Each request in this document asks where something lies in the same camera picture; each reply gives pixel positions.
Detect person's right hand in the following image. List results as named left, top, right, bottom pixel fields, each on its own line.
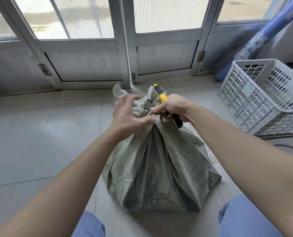
left=151, top=94, right=194, bottom=124

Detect person's left hand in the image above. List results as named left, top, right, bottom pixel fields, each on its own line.
left=111, top=94, right=157, bottom=143

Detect yellow black utility knife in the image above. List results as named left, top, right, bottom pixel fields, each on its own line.
left=150, top=80, right=184, bottom=129

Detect grey-green woven sack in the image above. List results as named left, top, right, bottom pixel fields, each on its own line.
left=102, top=83, right=222, bottom=213

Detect person's left forearm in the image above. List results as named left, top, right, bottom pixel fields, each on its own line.
left=0, top=126, right=127, bottom=237

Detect person's right forearm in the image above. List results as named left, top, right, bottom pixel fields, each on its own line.
left=185, top=102, right=293, bottom=237

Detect white door with ribbed glass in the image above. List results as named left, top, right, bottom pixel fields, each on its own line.
left=119, top=0, right=222, bottom=84
left=0, top=0, right=132, bottom=90

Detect white plastic lattice basket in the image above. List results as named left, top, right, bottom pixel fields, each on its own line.
left=218, top=59, right=293, bottom=137

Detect white door with clear glass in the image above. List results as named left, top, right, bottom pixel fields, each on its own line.
left=195, top=0, right=293, bottom=76
left=0, top=0, right=63, bottom=98

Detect person's left leg blue trousers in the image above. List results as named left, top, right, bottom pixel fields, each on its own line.
left=71, top=211, right=106, bottom=237

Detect person's leg blue trousers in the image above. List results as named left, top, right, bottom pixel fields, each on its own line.
left=71, top=211, right=106, bottom=237
left=218, top=194, right=284, bottom=237

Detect blue rolled mat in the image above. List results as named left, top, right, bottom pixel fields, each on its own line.
left=216, top=0, right=293, bottom=82

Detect person's right leg blue trousers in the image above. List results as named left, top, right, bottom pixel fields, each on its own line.
left=218, top=194, right=284, bottom=237

